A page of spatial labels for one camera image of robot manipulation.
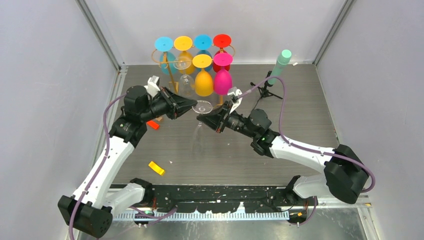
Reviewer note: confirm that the yellow wine glass front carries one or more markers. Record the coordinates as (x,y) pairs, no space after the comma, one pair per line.
(203,84)

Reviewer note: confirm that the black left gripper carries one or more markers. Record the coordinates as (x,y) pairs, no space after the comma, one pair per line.
(178,105)

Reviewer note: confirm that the small black tripod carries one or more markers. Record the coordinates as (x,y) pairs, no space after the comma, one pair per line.
(265,92)

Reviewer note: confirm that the yellow wine glass back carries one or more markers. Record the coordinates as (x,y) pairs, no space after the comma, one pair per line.
(183,44)

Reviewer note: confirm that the clear wine glass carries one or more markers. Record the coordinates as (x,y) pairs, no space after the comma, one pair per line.
(185,78)
(202,107)

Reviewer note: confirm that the mint green bottle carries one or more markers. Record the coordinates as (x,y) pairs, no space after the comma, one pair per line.
(283,59)

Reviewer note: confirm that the blue wine glass left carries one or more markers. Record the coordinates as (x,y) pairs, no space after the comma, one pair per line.
(164,45)

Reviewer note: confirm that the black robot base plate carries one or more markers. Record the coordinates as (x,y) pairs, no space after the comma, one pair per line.
(220,199)

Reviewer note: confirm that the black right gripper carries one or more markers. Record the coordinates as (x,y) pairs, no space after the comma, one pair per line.
(213,118)

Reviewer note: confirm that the blue wine glass right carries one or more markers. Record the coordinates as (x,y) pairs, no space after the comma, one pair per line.
(203,42)

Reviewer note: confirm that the yellow wine glass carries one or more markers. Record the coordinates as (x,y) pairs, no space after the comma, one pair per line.
(203,84)
(183,44)

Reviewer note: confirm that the yellow block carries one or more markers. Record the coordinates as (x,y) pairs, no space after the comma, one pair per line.
(156,168)

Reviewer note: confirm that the orange red block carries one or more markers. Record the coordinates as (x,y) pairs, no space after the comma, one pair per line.
(153,124)

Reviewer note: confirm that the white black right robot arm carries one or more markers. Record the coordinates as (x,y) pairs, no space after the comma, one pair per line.
(340,171)

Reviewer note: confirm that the red wine glass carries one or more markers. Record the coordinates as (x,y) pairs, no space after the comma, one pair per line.
(221,41)

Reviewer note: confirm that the gold wire glass rack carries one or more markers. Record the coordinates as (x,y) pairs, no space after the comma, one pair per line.
(174,84)

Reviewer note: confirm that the aluminium frame rail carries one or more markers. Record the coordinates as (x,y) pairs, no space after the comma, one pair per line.
(239,213)

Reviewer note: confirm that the pink wine glass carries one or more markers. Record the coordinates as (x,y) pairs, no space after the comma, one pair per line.
(223,79)

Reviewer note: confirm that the blue wine glass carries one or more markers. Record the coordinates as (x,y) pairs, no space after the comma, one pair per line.
(164,45)
(203,42)

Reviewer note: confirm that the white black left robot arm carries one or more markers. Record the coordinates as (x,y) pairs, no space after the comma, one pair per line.
(89,209)

